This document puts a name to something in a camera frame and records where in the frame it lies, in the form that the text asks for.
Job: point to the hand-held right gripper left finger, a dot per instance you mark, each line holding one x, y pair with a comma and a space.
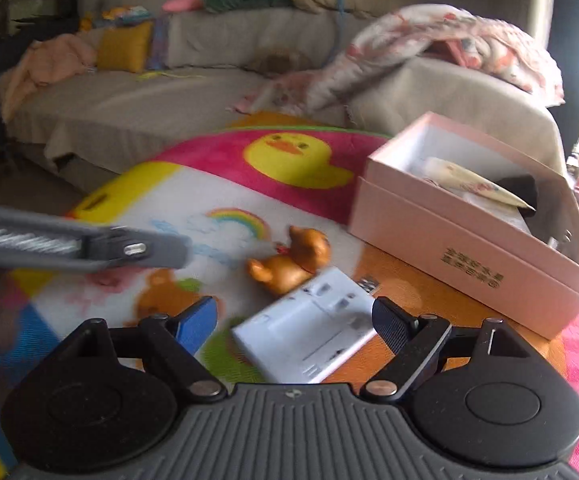
197, 324

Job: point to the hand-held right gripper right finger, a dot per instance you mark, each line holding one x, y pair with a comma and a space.
392, 325

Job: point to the large white printed box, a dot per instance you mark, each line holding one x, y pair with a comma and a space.
299, 332

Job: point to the pink cardboard box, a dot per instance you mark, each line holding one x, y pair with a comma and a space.
449, 240

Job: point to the small white box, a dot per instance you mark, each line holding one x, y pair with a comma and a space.
499, 214

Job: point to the cream squeeze tube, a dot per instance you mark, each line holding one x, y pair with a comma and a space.
469, 177

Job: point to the small silver metal piece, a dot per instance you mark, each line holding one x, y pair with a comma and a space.
369, 284

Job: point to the brown bear figurine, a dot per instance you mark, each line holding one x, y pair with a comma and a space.
289, 265

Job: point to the colourful cartoon play mat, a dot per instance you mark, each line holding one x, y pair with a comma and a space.
194, 200

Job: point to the peach cloth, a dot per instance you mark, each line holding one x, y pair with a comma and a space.
44, 65

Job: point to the beige covered sofa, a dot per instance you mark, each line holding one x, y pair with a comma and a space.
144, 95

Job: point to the yellow cushion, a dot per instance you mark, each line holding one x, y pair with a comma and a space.
124, 47

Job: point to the dark shelf unit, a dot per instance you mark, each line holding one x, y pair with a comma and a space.
19, 20

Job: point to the striped purple cushion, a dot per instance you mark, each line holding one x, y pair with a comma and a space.
159, 45

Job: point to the colourful toy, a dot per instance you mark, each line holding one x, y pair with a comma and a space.
124, 14

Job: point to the brown plush toy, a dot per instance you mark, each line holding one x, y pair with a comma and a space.
279, 62

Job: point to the pink plush toy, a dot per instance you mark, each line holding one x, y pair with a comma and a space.
182, 4

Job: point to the floral pink blanket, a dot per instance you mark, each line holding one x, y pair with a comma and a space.
399, 45

